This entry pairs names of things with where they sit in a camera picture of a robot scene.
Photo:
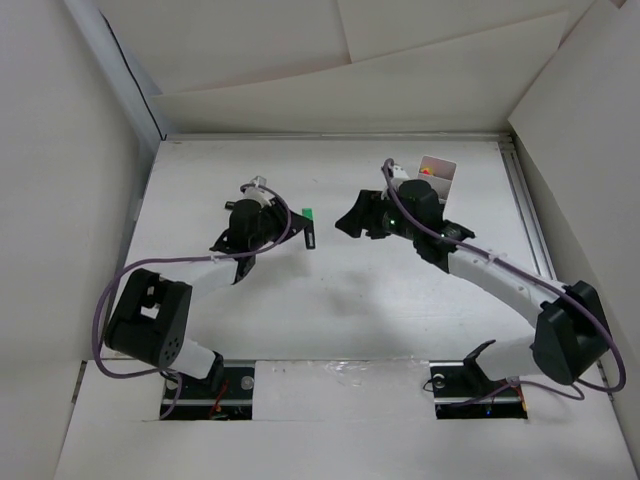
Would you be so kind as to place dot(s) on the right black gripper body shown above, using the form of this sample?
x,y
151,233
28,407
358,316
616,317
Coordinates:
x,y
385,219

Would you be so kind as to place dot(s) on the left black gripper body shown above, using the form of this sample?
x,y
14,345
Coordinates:
x,y
274,223

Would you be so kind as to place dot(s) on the green cap highlighter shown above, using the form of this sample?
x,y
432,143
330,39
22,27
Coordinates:
x,y
309,230

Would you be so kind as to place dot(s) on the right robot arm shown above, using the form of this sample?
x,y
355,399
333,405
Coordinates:
x,y
568,327

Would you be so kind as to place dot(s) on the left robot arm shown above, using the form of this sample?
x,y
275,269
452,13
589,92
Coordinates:
x,y
149,321

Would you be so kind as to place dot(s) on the white divided container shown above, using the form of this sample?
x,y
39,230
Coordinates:
x,y
443,175

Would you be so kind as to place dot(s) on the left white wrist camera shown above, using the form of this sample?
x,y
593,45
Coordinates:
x,y
255,190

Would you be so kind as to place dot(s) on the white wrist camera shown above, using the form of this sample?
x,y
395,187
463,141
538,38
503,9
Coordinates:
x,y
255,190
397,173

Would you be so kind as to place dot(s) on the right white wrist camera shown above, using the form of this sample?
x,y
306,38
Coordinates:
x,y
397,173

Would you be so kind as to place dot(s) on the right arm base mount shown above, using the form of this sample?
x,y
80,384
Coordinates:
x,y
462,391

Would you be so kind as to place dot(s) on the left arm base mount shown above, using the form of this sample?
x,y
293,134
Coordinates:
x,y
229,398

